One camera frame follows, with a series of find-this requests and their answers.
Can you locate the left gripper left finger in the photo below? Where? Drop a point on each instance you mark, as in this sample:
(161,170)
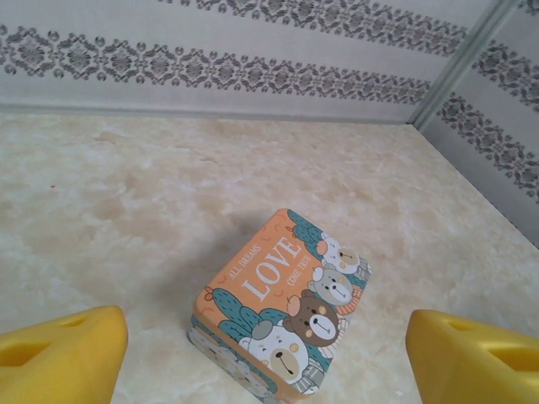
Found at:
(54,362)

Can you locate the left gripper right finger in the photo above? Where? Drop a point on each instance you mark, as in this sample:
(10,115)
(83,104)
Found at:
(476,362)

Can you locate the orange bear print tin box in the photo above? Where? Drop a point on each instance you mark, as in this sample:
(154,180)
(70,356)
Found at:
(282,303)

